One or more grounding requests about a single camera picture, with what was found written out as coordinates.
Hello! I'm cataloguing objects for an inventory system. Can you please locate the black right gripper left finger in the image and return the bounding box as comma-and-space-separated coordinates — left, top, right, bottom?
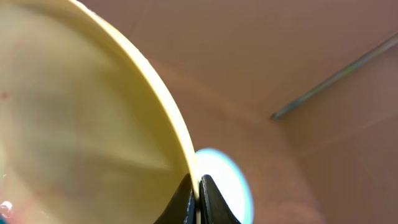
154, 174, 196, 224

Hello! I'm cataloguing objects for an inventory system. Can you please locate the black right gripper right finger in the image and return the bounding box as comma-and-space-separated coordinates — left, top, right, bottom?
198, 174, 241, 224

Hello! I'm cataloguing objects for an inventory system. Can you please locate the light blue plate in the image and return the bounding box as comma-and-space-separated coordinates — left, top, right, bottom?
195, 148, 254, 224

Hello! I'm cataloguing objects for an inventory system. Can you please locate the yellow plate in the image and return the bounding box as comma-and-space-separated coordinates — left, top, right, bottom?
1, 1, 199, 223

